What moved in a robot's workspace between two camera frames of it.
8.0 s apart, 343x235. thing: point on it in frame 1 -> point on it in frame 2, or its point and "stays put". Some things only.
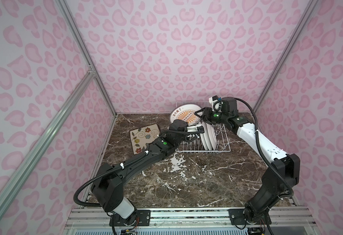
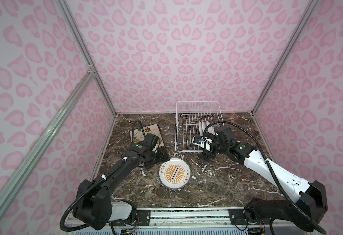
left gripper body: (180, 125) -> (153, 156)
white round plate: (185, 112) -> (174, 174)
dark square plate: (139, 137) stays put
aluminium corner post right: (311, 5) stays put
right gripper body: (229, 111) -> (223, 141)
